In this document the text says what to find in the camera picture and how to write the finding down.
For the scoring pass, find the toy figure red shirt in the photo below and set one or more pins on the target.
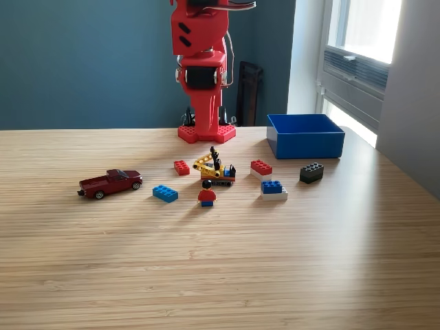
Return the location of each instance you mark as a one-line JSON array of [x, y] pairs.
[[207, 196]]

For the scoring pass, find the light blue brick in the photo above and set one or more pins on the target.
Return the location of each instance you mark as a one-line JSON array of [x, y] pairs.
[[165, 194]]

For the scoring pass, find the dark red toy pickup car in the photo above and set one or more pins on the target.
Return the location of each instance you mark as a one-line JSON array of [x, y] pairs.
[[110, 184]]

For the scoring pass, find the blue plastic bin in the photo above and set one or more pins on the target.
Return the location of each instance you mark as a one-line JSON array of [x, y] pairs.
[[309, 146]]

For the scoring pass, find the black table clamp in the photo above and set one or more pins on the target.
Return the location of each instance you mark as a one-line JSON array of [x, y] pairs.
[[225, 118], [188, 118]]

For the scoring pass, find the black folded stand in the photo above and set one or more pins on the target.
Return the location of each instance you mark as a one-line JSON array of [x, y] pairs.
[[249, 93]]

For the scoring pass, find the small yellow toy digger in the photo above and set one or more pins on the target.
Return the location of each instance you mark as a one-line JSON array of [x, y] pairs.
[[211, 170]]

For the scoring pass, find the small red brick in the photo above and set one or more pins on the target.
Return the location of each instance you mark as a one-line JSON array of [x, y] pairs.
[[181, 167]]

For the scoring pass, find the red and white brick stack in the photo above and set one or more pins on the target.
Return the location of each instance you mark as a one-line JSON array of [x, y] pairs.
[[261, 167]]

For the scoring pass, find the blue and white brick stack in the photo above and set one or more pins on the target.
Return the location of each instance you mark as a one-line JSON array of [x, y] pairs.
[[271, 187]]

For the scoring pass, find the black brick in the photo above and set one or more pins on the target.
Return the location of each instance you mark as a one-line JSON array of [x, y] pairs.
[[311, 173]]

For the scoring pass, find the grey window vent grille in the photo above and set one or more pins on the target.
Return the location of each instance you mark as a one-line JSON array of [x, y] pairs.
[[357, 70]]

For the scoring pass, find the white window frame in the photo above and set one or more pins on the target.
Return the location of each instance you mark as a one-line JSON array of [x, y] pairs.
[[335, 20]]

